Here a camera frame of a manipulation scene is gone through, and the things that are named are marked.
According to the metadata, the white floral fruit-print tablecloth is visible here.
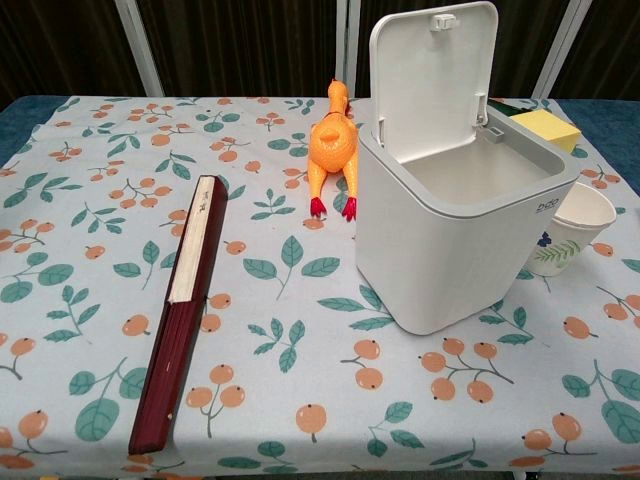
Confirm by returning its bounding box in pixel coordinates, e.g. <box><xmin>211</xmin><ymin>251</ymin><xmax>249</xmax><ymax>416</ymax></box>
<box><xmin>0</xmin><ymin>94</ymin><xmax>640</xmax><ymax>480</ymax></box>

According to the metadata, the white plastic trash bin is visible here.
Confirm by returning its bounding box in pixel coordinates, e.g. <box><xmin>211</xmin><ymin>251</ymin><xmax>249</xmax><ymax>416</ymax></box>
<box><xmin>354</xmin><ymin>0</ymin><xmax>580</xmax><ymax>336</ymax></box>

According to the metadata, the floral print paper cup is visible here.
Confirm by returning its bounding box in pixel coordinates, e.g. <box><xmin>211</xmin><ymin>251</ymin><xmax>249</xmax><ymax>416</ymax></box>
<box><xmin>524</xmin><ymin>181</ymin><xmax>618</xmax><ymax>276</ymax></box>

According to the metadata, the orange rubber chicken toy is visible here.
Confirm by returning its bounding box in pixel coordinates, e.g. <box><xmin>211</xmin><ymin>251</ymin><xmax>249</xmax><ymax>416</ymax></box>
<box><xmin>305</xmin><ymin>77</ymin><xmax>360</xmax><ymax>222</ymax></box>

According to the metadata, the dark red folded fan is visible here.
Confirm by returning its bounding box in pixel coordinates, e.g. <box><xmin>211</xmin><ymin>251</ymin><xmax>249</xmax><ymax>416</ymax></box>
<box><xmin>128</xmin><ymin>174</ymin><xmax>230</xmax><ymax>456</ymax></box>

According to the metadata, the yellow sponge block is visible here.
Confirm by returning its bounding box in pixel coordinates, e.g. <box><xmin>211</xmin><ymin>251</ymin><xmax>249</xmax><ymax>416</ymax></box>
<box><xmin>510</xmin><ymin>110</ymin><xmax>583</xmax><ymax>153</ymax></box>

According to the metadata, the white metal frame bar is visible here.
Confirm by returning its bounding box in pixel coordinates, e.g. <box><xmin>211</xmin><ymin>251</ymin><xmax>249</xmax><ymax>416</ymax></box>
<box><xmin>335</xmin><ymin>0</ymin><xmax>362</xmax><ymax>99</ymax></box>
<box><xmin>531</xmin><ymin>0</ymin><xmax>593</xmax><ymax>100</ymax></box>
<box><xmin>115</xmin><ymin>0</ymin><xmax>165</xmax><ymax>97</ymax></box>

